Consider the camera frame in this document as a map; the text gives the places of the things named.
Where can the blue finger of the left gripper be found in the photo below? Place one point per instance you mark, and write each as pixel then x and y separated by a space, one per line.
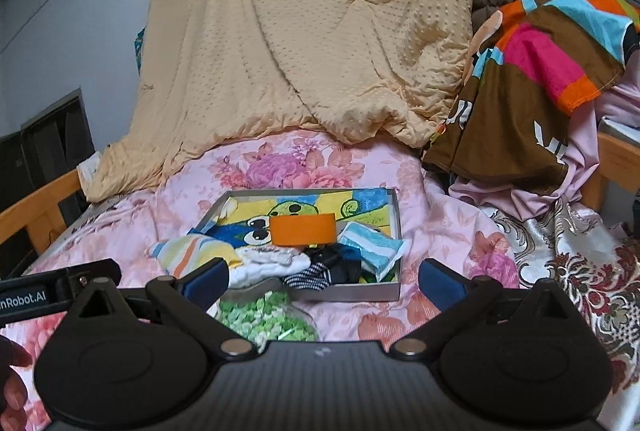
pixel 95 270

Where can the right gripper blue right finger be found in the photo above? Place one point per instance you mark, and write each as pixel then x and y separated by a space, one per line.
pixel 461 303

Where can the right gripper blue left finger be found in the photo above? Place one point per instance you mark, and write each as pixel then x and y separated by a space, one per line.
pixel 184 302

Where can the striped colourful sock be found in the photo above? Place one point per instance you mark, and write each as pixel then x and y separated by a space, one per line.
pixel 181 255

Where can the black white striped sock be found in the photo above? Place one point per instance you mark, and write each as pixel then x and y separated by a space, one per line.
pixel 334 264

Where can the orange ribbed band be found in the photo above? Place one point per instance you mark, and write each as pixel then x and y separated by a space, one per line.
pixel 303 230

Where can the person's left hand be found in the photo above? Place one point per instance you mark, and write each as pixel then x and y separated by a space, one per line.
pixel 13 390

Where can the pink floral bedsheet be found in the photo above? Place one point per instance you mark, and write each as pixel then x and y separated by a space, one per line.
pixel 437 225

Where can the jar of green paper stars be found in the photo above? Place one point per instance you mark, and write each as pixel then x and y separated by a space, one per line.
pixel 261 312

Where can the cartoon frog towel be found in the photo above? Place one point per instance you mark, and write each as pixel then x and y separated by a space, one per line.
pixel 363 218

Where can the grey shallow tray box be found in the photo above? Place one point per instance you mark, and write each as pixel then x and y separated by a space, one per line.
pixel 242 218

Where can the gold maroon brocade bedcover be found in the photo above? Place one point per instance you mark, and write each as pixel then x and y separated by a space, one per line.
pixel 600 274

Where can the colourful brown patterned cloth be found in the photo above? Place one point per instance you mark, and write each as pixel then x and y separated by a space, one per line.
pixel 533 64

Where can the beige dotted blanket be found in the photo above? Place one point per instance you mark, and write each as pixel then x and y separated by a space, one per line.
pixel 220 71

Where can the wooden bed rail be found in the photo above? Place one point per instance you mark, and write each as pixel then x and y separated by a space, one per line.
pixel 39 213

